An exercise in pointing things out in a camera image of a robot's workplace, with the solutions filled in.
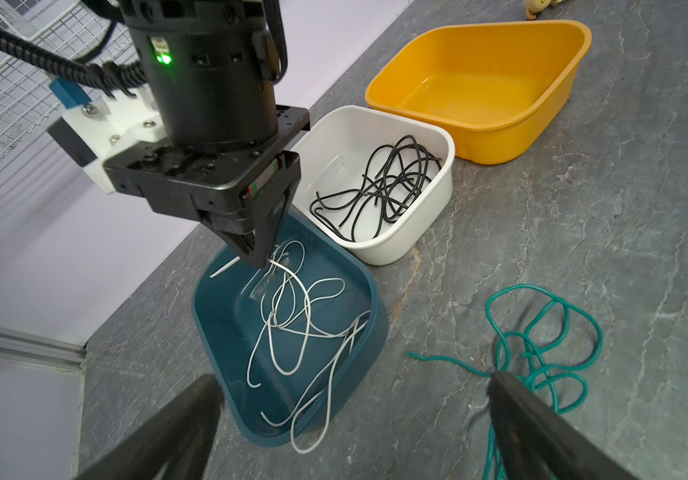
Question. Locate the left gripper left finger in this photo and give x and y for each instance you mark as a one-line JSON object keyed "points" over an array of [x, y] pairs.
{"points": [[173, 444]]}

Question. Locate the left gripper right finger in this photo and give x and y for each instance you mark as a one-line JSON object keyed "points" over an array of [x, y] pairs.
{"points": [[536, 443]]}

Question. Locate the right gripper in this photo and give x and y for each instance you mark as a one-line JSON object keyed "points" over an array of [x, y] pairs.
{"points": [[242, 196]]}

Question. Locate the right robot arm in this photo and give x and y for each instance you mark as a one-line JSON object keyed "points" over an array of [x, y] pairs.
{"points": [[192, 125]]}

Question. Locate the teal plastic bin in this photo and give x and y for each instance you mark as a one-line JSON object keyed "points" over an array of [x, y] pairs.
{"points": [[291, 342]]}

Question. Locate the white plastic bin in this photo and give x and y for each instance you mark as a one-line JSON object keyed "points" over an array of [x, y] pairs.
{"points": [[374, 182]]}

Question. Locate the yellow plastic bin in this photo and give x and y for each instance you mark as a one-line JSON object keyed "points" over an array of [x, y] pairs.
{"points": [[494, 87]]}

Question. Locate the yellow wooden toy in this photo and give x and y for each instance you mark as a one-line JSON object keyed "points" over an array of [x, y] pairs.
{"points": [[533, 8]]}

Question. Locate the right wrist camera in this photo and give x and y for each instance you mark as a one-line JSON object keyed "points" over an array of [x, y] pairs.
{"points": [[91, 131]]}

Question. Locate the long white wire basket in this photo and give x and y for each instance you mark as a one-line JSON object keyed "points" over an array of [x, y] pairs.
{"points": [[67, 28]]}

